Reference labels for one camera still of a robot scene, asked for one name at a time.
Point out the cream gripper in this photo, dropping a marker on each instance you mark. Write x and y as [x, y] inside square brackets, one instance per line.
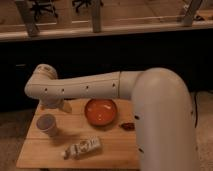
[60, 104]

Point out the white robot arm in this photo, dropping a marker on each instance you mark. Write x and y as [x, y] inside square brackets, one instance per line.
[162, 108]

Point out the orange bowl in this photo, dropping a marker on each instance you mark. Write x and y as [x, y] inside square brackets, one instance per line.
[100, 112]

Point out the wooden table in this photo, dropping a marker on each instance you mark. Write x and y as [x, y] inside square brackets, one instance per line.
[117, 147]

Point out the white tube with label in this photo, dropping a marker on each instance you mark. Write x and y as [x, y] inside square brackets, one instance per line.
[81, 148]

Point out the left office chair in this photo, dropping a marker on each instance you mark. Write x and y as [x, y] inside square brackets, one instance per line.
[38, 6]

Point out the office chair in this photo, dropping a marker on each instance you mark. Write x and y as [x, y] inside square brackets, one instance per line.
[78, 3]
[38, 6]

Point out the left grey pillar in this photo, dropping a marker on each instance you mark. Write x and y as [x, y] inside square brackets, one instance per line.
[28, 20]

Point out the grey pillar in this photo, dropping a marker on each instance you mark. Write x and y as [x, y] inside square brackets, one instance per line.
[190, 11]
[96, 16]
[28, 20]

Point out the middle office chair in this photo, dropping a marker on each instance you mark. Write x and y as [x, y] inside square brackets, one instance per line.
[78, 3]

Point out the middle grey pillar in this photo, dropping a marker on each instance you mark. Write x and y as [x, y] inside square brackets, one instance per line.
[96, 16]

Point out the right grey pillar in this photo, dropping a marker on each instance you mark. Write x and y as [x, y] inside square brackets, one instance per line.
[190, 11]

